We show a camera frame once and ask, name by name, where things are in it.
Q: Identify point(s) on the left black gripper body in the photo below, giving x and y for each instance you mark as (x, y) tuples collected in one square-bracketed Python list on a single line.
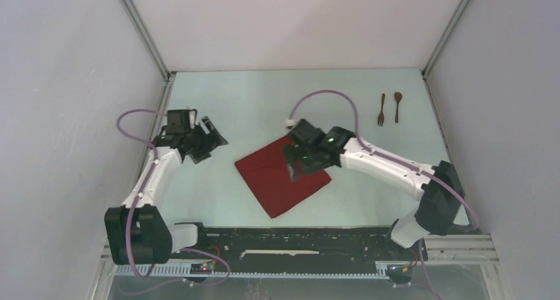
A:
[(199, 141)]

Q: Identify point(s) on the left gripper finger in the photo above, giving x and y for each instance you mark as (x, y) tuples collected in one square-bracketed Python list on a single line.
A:
[(201, 153), (213, 135)]

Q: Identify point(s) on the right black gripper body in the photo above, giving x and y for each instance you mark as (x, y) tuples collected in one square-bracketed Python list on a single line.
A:
[(306, 163)]

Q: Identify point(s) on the red cloth napkin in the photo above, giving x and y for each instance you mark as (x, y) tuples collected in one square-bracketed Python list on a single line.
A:
[(266, 174)]

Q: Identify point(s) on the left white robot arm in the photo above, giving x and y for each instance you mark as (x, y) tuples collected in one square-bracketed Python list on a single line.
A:
[(137, 232)]

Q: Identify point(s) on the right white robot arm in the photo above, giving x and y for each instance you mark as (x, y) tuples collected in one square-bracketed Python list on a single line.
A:
[(434, 188)]

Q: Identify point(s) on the brown wooden fork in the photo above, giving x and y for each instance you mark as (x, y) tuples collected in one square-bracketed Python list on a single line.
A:
[(380, 118)]

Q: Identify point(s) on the brown wooden spoon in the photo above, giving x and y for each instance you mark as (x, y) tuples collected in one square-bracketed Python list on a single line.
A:
[(398, 98)]

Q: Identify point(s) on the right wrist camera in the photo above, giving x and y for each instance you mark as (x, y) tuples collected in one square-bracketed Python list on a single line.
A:
[(304, 134)]

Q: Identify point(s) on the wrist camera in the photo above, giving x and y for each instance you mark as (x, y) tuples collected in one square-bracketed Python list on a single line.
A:
[(180, 121), (304, 134)]

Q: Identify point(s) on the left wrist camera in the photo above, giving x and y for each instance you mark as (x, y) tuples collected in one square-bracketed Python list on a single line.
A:
[(180, 121)]

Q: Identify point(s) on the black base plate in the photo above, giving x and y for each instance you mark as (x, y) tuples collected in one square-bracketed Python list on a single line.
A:
[(314, 250)]

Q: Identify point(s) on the white cable duct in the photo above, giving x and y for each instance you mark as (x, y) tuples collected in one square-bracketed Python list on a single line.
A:
[(193, 270)]

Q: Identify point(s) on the aluminium frame rail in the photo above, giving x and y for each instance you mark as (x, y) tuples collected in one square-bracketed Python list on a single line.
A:
[(460, 249)]

